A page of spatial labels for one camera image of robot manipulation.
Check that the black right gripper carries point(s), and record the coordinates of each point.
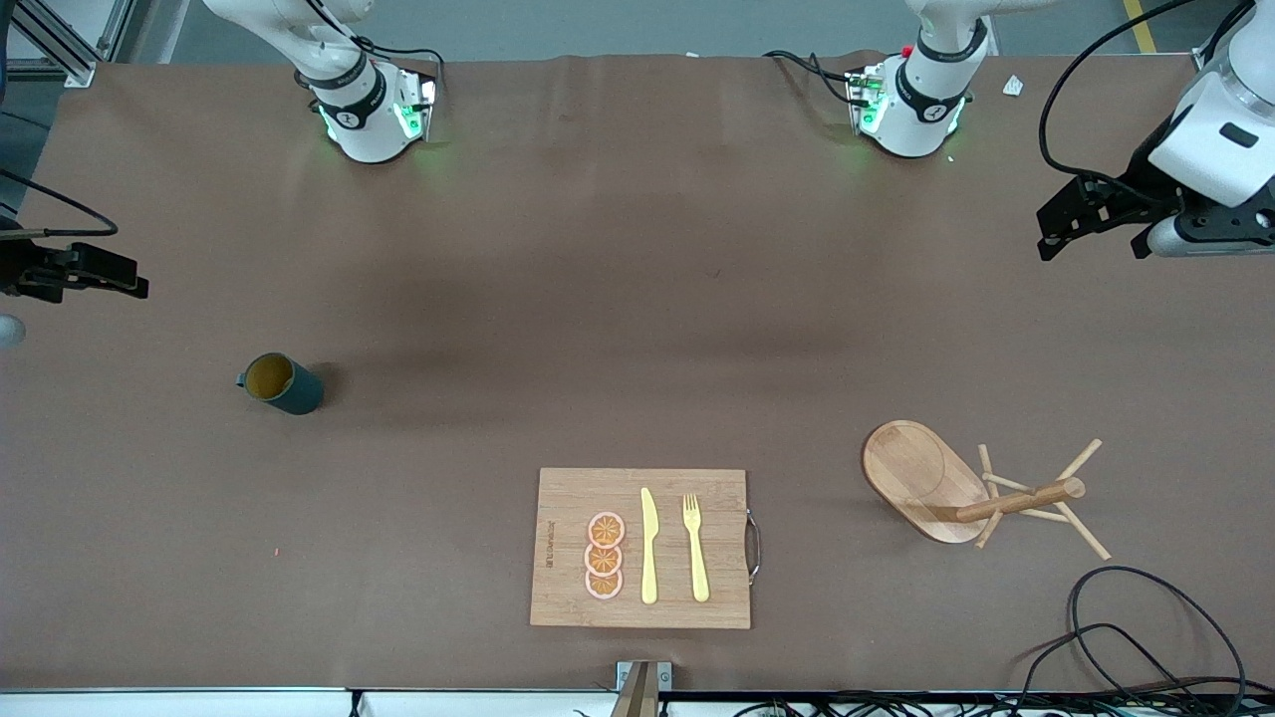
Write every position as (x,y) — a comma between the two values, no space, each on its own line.
(22,270)

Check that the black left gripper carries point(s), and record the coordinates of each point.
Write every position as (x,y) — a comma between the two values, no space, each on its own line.
(1133,191)

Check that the teal cup yellow inside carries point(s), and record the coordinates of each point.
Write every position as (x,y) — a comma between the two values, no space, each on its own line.
(289,388)

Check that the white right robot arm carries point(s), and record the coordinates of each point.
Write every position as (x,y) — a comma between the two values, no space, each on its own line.
(369,129)

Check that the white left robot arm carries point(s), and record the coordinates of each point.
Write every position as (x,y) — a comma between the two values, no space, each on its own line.
(921,110)

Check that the white paper scrap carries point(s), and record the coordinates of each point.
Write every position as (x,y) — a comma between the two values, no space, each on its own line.
(1013,86)

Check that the wooden mug tree stand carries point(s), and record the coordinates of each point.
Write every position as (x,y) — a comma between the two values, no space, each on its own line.
(911,468)

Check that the brown table cover sheet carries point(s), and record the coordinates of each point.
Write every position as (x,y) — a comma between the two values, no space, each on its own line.
(498,349)

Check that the yellow plastic fork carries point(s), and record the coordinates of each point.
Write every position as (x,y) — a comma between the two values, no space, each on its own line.
(699,573)

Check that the yellow plastic knife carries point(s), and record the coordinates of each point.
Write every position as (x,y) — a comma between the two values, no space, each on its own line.
(649,558)

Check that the bamboo cutting board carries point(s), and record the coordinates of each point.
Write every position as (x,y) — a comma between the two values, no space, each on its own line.
(568,597)

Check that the orange slice toy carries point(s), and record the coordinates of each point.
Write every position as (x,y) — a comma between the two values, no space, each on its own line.
(603,586)
(606,529)
(603,560)

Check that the aluminium frame profile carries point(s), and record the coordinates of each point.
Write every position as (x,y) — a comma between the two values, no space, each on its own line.
(70,55)

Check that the aluminium camera post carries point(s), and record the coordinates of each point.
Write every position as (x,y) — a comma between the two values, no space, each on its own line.
(637,692)

